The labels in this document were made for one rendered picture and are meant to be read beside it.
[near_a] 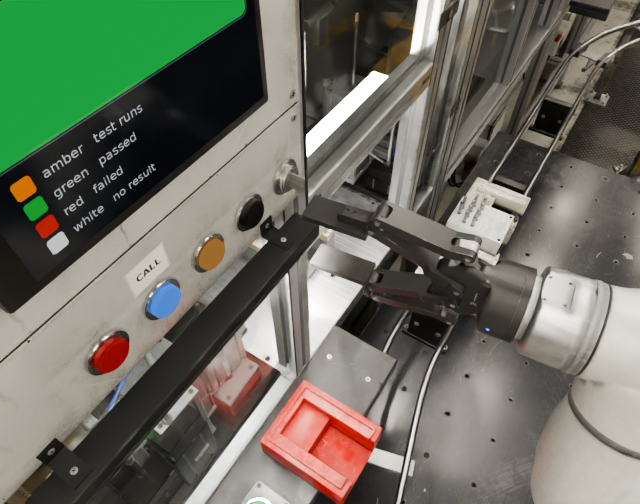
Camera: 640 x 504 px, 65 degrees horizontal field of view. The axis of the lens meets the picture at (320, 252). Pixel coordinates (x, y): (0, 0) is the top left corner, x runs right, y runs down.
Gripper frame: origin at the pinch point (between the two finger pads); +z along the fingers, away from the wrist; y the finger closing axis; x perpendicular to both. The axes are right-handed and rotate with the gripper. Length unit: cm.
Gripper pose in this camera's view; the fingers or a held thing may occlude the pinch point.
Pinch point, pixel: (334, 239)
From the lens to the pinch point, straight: 54.5
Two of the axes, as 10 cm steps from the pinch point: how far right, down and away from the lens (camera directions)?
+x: -4.4, 7.6, -4.8
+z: -9.0, -3.2, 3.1
